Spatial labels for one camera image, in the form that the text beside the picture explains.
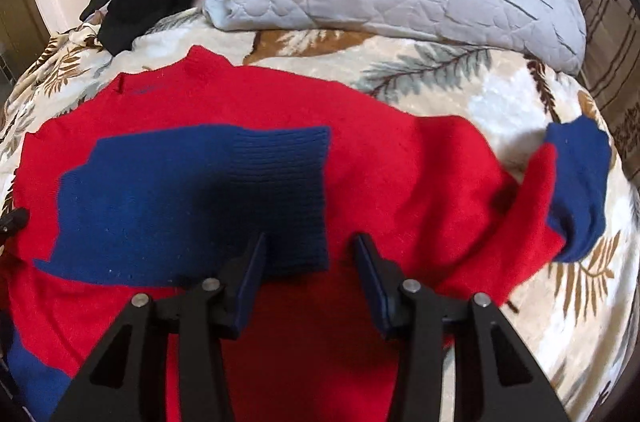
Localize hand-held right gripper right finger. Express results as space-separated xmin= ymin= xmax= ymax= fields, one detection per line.
xmin=352 ymin=233 xmax=571 ymax=422

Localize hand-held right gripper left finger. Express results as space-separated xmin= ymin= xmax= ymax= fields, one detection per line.
xmin=50 ymin=232 xmax=271 ymax=422

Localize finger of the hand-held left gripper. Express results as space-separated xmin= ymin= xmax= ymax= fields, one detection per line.
xmin=0 ymin=208 xmax=30 ymax=234

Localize red and blue knit sweater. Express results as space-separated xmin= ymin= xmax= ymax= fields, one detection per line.
xmin=7 ymin=45 xmax=614 ymax=422

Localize wooden cabinet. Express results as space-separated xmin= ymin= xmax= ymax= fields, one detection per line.
xmin=0 ymin=0 xmax=52 ymax=79

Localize leaf print blanket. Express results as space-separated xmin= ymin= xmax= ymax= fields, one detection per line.
xmin=0 ymin=5 xmax=637 ymax=422

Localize striped beige pillow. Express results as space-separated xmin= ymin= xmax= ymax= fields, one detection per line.
xmin=575 ymin=0 xmax=640 ymax=184

